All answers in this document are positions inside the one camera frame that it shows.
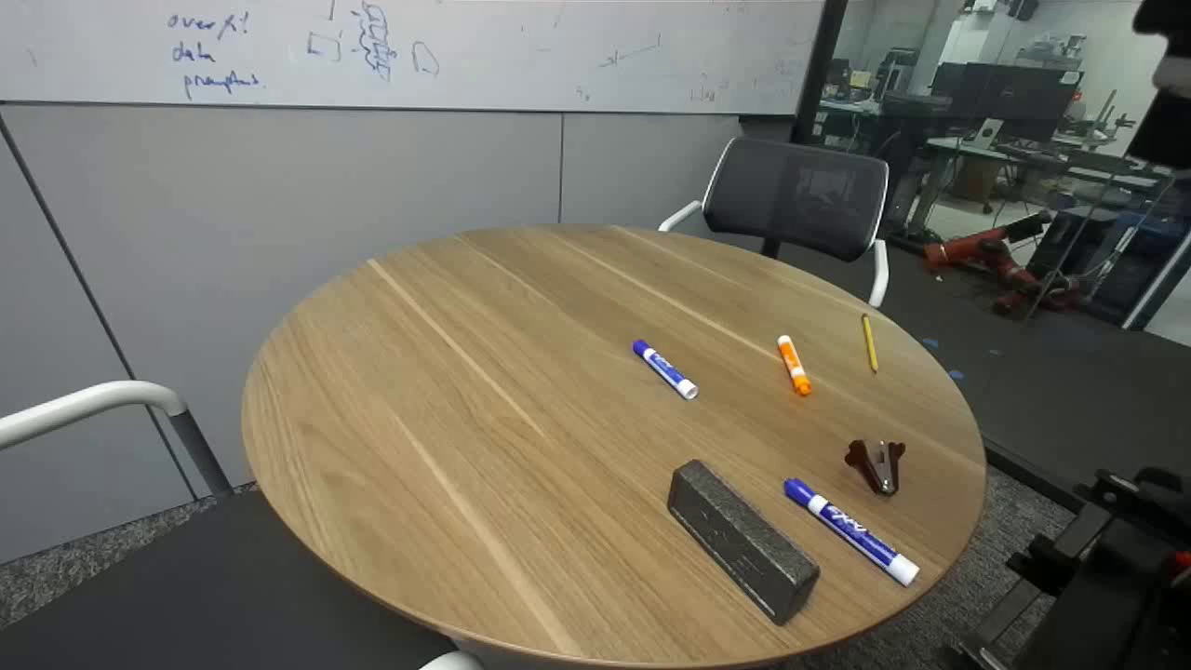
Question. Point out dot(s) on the grey rectangular block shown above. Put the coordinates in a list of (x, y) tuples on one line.
[(738, 541)]

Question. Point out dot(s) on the black perforated robot base table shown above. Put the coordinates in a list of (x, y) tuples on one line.
[(1119, 582)]

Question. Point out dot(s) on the small blue white marker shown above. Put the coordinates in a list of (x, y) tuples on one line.
[(662, 369)]

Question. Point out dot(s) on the orange white marker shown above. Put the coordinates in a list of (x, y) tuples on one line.
[(793, 366)]

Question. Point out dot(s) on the grey mesh office chair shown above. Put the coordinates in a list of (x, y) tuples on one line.
[(793, 193)]

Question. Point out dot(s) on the yellow pencil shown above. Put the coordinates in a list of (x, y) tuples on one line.
[(868, 345)]

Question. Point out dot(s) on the dark red staple remover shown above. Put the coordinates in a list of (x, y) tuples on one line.
[(874, 468)]

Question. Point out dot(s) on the large blue white marker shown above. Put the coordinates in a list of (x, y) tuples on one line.
[(851, 530)]

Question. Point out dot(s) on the red machine on floor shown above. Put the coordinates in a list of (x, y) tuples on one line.
[(987, 256)]

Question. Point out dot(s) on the background lab desk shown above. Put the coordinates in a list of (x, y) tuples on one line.
[(1044, 153)]

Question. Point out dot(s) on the white armed black chair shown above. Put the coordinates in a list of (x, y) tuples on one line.
[(186, 598)]

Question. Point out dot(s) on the white wall whiteboard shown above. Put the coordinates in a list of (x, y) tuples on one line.
[(495, 49)]

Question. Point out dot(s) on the dark door frame post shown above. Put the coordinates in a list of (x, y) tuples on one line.
[(820, 69)]

